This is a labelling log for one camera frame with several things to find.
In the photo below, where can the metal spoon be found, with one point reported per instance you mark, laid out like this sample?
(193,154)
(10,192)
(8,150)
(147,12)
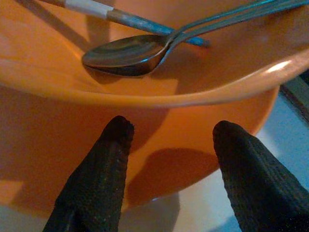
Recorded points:
(125,53)

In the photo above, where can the silver metal utensil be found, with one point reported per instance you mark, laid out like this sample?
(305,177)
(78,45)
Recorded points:
(217,19)

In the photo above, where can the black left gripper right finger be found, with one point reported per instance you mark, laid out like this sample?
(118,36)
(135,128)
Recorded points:
(256,188)

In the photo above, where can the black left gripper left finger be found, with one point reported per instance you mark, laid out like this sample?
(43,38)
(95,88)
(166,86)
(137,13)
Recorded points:
(96,188)

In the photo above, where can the blue stick with white band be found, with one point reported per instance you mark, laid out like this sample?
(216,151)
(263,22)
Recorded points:
(135,20)

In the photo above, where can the orange deep bowl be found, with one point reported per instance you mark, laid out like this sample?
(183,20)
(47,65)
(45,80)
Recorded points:
(193,135)

